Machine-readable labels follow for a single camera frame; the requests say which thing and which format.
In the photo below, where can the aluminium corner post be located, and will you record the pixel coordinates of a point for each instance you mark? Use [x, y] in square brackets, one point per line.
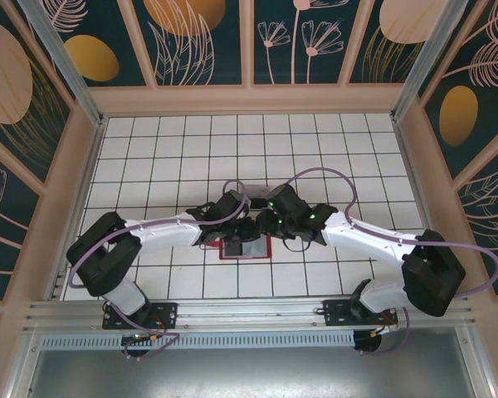
[422, 62]
[66, 66]

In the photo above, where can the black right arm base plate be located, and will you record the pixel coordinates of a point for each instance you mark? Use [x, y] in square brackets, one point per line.
[336, 315]

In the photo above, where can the aluminium frame rail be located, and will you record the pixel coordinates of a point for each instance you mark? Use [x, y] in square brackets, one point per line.
[249, 311]

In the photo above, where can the grey metal sheet panel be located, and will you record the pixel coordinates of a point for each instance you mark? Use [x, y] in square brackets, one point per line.
[249, 373]

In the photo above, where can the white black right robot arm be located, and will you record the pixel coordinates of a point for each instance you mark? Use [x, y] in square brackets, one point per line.
[365, 240]

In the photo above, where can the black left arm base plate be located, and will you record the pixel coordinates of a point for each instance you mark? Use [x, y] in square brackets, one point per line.
[166, 315]

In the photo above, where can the red leather card holder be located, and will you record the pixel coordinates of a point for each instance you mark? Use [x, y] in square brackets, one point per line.
[257, 250]

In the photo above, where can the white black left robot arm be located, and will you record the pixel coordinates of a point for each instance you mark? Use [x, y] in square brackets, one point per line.
[166, 232]

